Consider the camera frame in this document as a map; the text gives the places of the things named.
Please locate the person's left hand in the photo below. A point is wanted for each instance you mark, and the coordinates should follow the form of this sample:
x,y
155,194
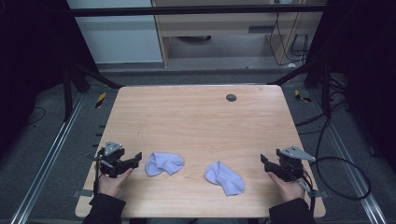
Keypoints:
x,y
110,185

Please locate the black horizontal frame bar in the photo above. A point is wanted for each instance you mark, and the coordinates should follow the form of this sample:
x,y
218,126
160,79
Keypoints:
x,y
186,11

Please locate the person's right hand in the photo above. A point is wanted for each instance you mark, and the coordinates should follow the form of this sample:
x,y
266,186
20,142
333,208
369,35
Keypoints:
x,y
288,188

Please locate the black metal stand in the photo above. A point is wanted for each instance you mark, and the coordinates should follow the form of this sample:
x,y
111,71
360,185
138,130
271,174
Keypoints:
x,y
70,90
323,87

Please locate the light wooden desk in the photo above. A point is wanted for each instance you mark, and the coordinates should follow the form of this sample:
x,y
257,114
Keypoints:
x,y
218,29

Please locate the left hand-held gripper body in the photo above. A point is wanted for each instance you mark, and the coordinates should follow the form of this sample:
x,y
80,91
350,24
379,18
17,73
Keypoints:
x,y
111,155

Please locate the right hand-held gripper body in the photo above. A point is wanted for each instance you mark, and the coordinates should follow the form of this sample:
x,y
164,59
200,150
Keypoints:
x,y
291,163

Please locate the aluminium floor rail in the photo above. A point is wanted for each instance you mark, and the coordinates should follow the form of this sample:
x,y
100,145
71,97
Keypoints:
x,y
351,161
46,161

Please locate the lavender sock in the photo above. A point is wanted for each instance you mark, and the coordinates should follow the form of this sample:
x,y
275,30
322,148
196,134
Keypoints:
x,y
163,163
224,179

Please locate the white cabinet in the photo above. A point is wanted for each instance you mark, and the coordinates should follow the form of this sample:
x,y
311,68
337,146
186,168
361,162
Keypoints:
x,y
121,40

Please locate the grey tape strip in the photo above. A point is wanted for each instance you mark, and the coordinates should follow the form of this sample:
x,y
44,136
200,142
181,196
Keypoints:
x,y
320,194
82,193

